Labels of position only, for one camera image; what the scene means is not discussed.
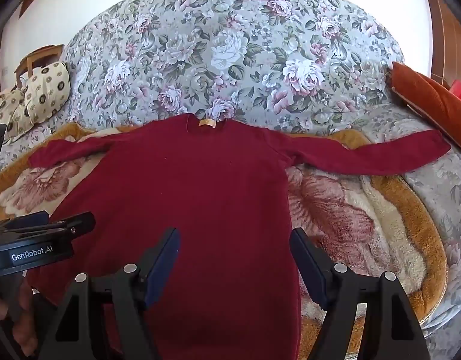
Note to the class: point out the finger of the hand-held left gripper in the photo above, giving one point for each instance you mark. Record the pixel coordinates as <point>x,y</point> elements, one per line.
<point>31,220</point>
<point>78,224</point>

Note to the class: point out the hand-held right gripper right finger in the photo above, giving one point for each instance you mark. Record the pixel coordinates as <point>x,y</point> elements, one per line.
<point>303,258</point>

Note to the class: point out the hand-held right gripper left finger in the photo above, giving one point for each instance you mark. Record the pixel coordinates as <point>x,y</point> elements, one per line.
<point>166,260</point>

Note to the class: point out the dark red sweater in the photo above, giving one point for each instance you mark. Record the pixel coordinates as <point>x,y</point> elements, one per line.
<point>215,195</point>

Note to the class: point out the person's left hand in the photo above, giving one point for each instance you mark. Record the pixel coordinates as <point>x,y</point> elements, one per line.
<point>26,330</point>

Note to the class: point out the fleece floral blanket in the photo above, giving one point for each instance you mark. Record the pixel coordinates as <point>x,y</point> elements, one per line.
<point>350,225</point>

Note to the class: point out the grey floral bed sheet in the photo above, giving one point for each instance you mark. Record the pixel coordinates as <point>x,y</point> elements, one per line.
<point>448,195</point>

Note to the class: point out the wooden chair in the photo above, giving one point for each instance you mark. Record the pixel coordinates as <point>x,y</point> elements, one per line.
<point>35,56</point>

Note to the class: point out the rust velvet cushion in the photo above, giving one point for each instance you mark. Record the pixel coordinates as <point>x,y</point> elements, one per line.
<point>437,105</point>

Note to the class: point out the grey floral quilt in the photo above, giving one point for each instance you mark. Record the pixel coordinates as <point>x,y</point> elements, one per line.
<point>230,56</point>

